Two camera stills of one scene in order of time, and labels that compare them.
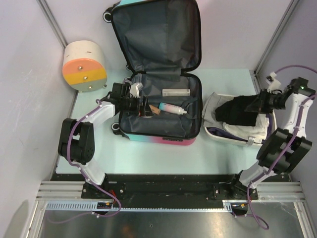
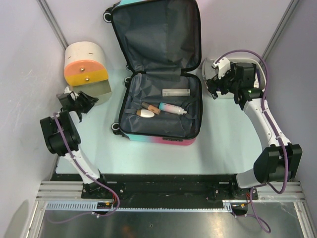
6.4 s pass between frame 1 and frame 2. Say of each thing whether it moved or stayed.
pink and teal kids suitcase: stayed
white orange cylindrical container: moved
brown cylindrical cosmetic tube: stayed
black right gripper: moved
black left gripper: moved
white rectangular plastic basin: moved
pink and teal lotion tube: stayed
